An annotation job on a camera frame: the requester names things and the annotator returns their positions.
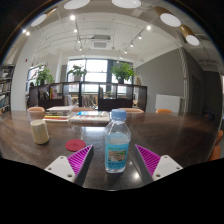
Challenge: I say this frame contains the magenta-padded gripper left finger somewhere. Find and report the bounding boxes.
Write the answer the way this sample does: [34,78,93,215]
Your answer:
[43,144,95,187]

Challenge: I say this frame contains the large potted plant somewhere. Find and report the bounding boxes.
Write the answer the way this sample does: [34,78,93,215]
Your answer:
[109,62,137,85]

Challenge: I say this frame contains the flat round red coaster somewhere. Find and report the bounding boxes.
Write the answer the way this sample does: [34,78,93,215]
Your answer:
[64,138,87,152]

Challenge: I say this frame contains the cream paper cup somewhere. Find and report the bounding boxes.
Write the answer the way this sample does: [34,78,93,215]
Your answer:
[30,119,50,145]

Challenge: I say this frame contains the round white ceiling lights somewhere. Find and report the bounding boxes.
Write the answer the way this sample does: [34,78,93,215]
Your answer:
[30,0,201,47]

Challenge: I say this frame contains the tall wall bookshelf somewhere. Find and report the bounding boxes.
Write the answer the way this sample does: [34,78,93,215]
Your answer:
[0,64,16,114]

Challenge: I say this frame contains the clear water bottle blue cap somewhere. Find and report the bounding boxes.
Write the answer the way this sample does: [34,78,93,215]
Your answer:
[104,109,132,174]

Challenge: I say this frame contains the small potted plant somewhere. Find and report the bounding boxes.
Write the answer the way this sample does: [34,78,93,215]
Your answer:
[67,64,88,83]

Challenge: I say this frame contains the track spotlights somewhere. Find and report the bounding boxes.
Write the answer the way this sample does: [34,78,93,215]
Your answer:
[21,13,153,54]

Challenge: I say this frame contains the stack of books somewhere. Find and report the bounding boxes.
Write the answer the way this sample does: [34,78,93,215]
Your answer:
[43,105,76,123]

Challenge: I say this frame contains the ceiling air conditioner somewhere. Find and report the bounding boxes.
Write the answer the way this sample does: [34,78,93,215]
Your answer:
[90,34,112,50]

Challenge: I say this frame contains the dark low shelf unit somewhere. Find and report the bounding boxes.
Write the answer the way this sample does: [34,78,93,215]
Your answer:
[28,81,148,113]

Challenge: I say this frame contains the white wall panel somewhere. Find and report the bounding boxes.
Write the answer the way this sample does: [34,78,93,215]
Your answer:
[154,93,183,114]

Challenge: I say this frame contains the bushy potted plant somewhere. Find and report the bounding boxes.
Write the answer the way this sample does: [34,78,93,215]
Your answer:
[33,64,55,87]

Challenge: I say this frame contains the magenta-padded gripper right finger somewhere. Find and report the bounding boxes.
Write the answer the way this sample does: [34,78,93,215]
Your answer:
[134,144,184,186]

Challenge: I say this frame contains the flat white book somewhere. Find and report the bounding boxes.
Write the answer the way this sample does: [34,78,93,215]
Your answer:
[69,110,111,125]

